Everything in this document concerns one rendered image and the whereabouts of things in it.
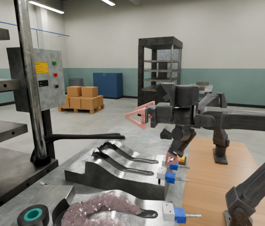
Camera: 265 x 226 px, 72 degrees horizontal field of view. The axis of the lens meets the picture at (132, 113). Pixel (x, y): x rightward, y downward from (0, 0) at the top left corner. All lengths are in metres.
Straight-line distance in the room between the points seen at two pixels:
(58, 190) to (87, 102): 4.84
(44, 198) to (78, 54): 9.01
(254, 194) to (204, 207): 0.25
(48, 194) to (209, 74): 6.89
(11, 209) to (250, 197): 0.87
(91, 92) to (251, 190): 5.30
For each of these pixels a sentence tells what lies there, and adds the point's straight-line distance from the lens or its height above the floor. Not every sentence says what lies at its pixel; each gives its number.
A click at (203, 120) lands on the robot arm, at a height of 1.20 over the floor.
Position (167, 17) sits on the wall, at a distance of 7.73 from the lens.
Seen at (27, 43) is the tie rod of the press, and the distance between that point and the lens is 1.13.
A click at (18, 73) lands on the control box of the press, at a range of 1.35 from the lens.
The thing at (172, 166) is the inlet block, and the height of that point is 0.89.
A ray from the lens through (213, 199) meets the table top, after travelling 0.95.
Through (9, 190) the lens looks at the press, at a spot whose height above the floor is 0.78.
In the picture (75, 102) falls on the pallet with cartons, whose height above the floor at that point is 0.33.
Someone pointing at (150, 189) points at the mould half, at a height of 0.86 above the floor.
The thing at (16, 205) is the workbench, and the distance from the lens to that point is 0.97.
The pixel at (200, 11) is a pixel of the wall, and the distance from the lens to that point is 7.54.
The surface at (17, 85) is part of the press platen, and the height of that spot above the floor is 1.26.
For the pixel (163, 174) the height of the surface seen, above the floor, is 0.91.
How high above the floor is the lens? 1.36
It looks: 14 degrees down
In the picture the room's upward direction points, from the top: straight up
